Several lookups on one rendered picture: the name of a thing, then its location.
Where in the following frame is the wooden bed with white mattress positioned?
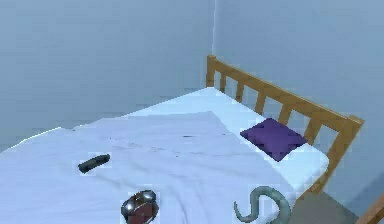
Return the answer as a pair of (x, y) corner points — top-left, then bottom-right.
(0, 54), (365, 224)

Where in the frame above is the brown wooden furniture piece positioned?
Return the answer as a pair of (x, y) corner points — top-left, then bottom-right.
(354, 192), (384, 224)

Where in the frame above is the purple pillow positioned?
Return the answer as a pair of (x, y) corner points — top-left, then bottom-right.
(239, 117), (308, 163)

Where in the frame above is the grey-green curved S-shaped object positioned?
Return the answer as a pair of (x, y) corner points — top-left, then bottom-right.
(233, 185), (292, 224)

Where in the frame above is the black remote control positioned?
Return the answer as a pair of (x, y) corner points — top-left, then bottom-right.
(77, 153), (111, 175)

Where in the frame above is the red and silver alarm clock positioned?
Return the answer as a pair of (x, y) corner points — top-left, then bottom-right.
(120, 189), (160, 224)

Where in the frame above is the pale white bed cover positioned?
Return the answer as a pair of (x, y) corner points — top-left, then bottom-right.
(0, 110), (298, 224)

